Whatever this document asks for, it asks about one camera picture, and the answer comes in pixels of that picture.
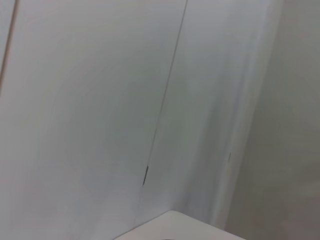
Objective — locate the teal fabric lunch bag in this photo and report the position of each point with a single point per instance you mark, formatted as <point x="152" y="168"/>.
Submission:
<point x="170" y="239"/>

